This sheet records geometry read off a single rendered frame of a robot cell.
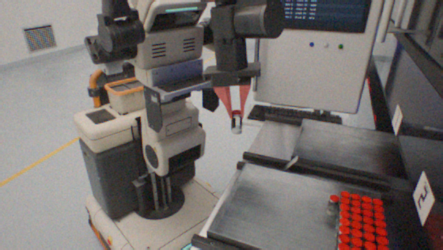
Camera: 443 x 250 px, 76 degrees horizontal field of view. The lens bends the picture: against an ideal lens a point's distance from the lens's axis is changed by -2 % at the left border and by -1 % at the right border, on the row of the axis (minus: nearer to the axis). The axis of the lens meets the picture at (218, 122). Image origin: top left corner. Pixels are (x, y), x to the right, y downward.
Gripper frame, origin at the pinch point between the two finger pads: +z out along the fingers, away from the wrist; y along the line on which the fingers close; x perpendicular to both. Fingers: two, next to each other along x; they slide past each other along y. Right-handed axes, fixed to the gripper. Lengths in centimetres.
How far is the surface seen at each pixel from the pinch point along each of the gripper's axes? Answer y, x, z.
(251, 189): 1.0, 9.6, 25.1
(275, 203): 6.9, 5.1, 26.1
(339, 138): 30, 40, 27
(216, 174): -36, 133, 103
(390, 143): 46, 39, 29
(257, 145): 2.1, 32.1, 24.2
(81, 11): -364, 532, -34
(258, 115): 2, 66, 28
